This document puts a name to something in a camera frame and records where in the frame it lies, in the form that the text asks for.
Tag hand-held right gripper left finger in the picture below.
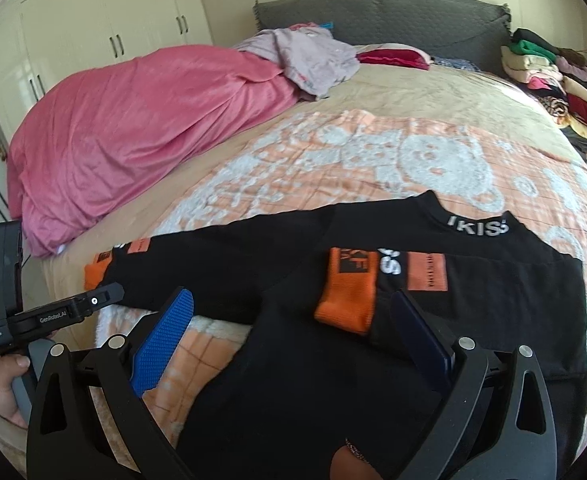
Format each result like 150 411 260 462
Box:
26 286 195 480

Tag stack of folded clothes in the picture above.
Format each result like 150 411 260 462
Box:
501 27 587 186

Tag white wardrobe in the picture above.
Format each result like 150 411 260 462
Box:
0 0 214 151

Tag grey padded headboard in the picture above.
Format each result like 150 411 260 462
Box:
252 0 517 73

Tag dark patterned cloth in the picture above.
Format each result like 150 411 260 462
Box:
431 56 481 73

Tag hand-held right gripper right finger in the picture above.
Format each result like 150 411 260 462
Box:
392 287 559 480

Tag pink duvet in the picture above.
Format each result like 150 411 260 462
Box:
6 47 304 261

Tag black sweater with orange cuffs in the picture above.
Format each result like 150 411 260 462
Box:
84 190 587 480

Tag light pink crumpled clothes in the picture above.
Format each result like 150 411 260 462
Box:
234 22 361 101

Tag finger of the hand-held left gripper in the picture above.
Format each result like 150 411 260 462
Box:
72 282 126 319

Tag red cloth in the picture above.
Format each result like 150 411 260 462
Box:
356 45 431 71

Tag beige bed sheet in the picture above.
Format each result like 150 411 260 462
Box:
41 62 581 311

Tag orange printed blanket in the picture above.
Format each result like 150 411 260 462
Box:
94 107 587 461

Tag person's right hand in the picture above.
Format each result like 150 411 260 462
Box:
331 437 374 480

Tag person's left hand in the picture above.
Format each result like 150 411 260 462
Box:
0 354 31 431

